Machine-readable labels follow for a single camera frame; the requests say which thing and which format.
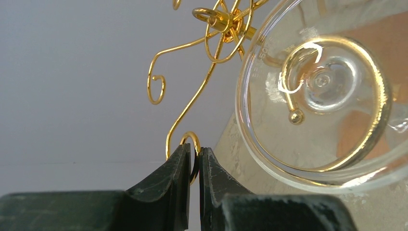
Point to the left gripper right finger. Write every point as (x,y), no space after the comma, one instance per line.
(226,205)

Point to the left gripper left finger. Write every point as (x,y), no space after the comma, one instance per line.
(160,202)

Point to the tall clear flute glass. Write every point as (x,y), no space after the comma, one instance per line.
(322,98)

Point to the gold scroll glass rack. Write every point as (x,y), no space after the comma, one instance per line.
(235,25)

